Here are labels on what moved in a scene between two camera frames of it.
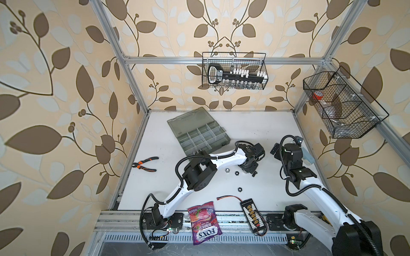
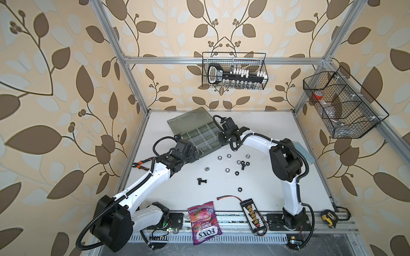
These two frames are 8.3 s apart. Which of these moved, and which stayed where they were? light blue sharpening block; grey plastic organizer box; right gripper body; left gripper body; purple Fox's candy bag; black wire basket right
Moved: right gripper body; left gripper body
Stayed: purple Fox's candy bag; light blue sharpening block; grey plastic organizer box; black wire basket right
